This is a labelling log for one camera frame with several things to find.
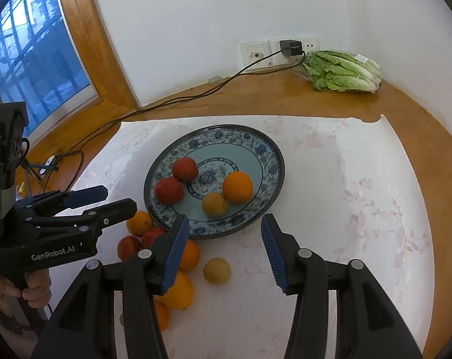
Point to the large yellow-orange citrus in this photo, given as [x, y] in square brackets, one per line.
[181, 295]

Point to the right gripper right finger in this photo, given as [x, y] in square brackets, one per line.
[368, 323]

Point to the red apple back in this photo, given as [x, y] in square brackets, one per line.
[185, 170]

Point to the large orange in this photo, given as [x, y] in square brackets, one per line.
[162, 314]

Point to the black power adapter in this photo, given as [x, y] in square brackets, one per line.
[291, 48]

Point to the red apple front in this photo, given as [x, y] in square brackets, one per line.
[150, 236]

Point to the blue floral ceramic plate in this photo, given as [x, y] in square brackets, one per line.
[218, 151]

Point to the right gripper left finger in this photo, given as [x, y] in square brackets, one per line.
[82, 325]

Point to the wooden window frame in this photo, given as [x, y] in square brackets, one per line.
[55, 57]

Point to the power strip on floor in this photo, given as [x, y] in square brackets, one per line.
[50, 166]

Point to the brown longan fruit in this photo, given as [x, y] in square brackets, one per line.
[217, 271]
[214, 204]

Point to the person left hand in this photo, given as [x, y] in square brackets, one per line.
[37, 292]

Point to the red apple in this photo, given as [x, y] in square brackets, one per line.
[127, 247]
[150, 236]
[185, 170]
[168, 191]

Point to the white wall socket plate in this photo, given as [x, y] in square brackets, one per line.
[264, 55]

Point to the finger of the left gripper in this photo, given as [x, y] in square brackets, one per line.
[44, 226]
[72, 199]

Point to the bagged green lettuce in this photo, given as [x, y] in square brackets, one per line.
[338, 71]

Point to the small orange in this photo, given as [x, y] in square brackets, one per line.
[139, 224]

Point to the small grey wall stub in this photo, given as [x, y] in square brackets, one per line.
[215, 79]

